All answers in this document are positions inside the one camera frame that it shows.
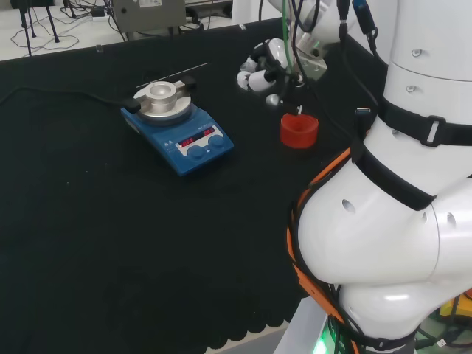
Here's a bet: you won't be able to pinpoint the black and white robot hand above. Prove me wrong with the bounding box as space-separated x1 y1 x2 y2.
235 37 306 93

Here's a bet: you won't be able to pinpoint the blue-base heater with steel plate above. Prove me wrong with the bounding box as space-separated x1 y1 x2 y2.
120 75 236 178

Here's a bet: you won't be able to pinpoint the thin metal probe rod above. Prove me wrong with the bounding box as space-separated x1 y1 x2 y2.
135 62 209 89

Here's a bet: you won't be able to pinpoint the grey metal box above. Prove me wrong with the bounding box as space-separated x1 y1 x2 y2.
111 0 187 36

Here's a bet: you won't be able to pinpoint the black bench cloth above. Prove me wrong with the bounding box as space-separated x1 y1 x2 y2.
0 16 388 350

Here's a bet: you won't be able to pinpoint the dark tripod legs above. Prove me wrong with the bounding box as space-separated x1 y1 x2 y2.
19 0 60 57

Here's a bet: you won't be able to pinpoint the green robot cable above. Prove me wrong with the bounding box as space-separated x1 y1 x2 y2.
280 0 298 80

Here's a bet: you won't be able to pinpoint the red flask support ring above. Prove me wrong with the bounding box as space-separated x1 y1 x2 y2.
280 113 319 150

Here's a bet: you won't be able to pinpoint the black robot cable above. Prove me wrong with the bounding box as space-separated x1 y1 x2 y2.
336 0 383 122

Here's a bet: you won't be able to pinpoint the blue-plug black cable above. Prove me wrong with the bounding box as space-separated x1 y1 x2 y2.
352 0 388 68

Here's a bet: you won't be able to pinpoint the black heater power cable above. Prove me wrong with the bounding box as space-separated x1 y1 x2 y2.
0 86 128 109

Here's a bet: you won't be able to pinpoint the orange robot cable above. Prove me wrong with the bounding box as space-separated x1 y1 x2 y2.
286 146 369 354

